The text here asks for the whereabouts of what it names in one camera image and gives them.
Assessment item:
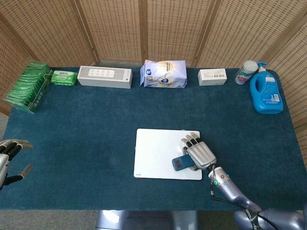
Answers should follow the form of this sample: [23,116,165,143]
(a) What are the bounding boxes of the long white power strip box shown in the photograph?
[77,65,133,89]

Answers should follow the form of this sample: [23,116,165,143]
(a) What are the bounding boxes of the white-lidded wipes canister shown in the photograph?
[234,60,257,85]

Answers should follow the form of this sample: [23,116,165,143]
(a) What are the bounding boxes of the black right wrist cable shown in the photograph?
[209,165,240,204]

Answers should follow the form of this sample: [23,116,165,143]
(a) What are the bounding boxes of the bamboo folding screen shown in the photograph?
[0,0,307,166]

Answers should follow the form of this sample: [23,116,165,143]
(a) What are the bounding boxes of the blue whiteboard eraser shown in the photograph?
[171,154,195,172]

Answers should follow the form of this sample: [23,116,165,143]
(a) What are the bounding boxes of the small white carton box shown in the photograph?
[197,68,228,86]

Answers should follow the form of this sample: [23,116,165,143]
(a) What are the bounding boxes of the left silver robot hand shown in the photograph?
[0,139,34,190]

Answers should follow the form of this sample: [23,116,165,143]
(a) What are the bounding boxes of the green wet wipes pack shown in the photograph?
[50,69,78,86]

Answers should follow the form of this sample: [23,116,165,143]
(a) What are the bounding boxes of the pale blue tissue pack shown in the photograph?
[139,59,188,89]

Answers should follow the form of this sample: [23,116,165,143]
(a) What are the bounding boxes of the grey robot torso base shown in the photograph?
[95,210,199,230]

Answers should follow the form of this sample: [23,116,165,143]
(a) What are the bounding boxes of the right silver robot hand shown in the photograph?
[180,131,217,172]

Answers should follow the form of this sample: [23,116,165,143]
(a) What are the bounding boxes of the white rectangular whiteboard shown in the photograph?
[133,128,203,181]

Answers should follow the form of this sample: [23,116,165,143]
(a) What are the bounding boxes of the green tea packet display box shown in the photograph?
[2,61,53,114]

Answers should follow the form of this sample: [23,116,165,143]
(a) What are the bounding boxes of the blue detergent pump bottle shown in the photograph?
[249,61,284,114]

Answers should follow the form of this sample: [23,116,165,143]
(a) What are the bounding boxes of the blue carpet table cover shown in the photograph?
[0,66,307,211]

